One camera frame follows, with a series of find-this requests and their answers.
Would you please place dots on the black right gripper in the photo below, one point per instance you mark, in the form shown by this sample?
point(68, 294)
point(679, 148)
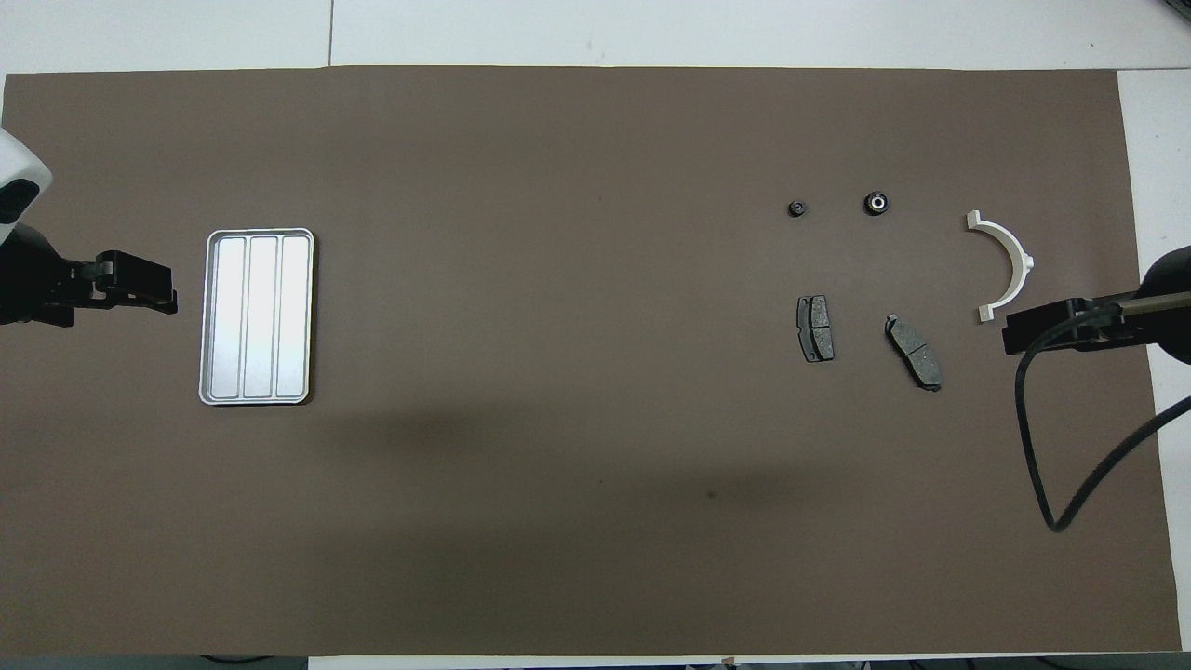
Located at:
point(1170, 307)

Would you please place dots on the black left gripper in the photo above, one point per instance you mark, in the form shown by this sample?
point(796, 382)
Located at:
point(33, 279)

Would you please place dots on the large black bearing gear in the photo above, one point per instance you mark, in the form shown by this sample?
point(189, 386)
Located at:
point(876, 203)

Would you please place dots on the silver metal tray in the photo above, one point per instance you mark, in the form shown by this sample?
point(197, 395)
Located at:
point(256, 316)

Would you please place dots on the long grey brake pad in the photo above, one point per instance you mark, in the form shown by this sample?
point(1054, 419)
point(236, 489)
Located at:
point(916, 354)

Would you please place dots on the short dark brake pad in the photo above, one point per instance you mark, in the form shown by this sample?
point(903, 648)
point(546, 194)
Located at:
point(817, 328)

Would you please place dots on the brown table mat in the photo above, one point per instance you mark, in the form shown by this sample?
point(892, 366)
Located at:
point(595, 465)

